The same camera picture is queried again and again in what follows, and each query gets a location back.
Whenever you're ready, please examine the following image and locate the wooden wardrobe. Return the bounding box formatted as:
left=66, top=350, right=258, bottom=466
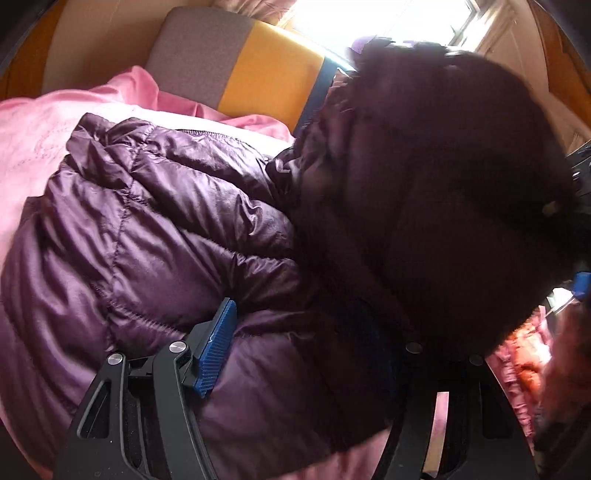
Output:
left=528, top=1, right=590, bottom=126

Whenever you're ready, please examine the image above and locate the pink ruffled blanket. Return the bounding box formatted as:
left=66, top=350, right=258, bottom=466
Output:
left=487, top=306, right=553, bottom=448

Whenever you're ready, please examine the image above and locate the grey yellow blue headboard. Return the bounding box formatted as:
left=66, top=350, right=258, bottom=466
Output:
left=145, top=7, right=349, bottom=133

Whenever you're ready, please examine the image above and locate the pink bed cover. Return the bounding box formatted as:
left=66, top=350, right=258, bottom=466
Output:
left=0, top=65, right=449, bottom=480

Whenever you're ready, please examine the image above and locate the purple quilted down jacket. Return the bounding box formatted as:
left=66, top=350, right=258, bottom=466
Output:
left=1, top=45, right=590, bottom=479

